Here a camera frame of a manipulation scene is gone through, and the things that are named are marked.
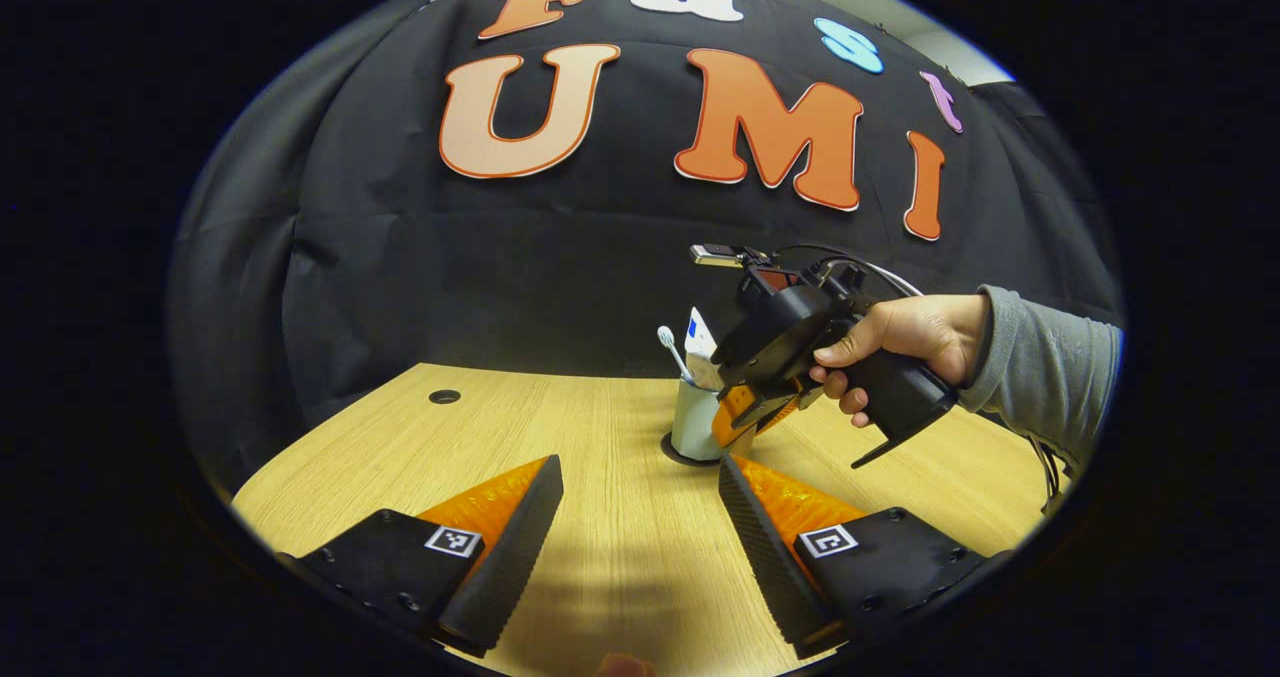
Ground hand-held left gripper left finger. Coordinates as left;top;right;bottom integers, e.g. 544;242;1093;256
275;454;565;658

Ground light blue cup wooden handle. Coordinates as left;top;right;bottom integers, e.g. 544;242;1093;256
669;376;739;462

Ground black backdrop cloth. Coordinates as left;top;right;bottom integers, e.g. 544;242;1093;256
168;0;1123;478

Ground wooden desktop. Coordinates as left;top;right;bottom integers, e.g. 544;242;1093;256
232;362;1063;677

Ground dark round coaster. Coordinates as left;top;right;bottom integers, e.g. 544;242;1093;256
659;431;743;469

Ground white toothpaste tube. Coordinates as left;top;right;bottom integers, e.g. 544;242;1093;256
686;307;724;392

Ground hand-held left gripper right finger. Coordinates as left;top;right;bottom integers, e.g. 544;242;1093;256
718;452;1001;661

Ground white toothbrush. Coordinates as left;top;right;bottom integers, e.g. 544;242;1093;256
656;325;695;386

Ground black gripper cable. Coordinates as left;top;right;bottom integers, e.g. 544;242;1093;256
772;243;927;300

